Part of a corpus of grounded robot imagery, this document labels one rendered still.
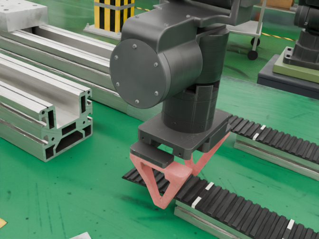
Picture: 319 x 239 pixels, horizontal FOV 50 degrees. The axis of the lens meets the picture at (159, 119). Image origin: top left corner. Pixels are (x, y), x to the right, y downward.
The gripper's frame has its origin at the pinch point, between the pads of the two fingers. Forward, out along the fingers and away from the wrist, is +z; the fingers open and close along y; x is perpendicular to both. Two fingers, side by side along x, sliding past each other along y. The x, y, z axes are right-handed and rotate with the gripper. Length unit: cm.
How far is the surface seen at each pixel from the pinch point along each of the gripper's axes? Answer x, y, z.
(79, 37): -38.5, -22.1, -5.6
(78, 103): -19.2, -2.4, -3.7
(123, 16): -219, -266, 58
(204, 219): 4.7, 1.1, 2.2
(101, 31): -234, -248, 74
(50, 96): -25.4, -2.4, -2.7
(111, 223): -4.2, 7.6, 3.3
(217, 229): 6.6, 1.8, 2.0
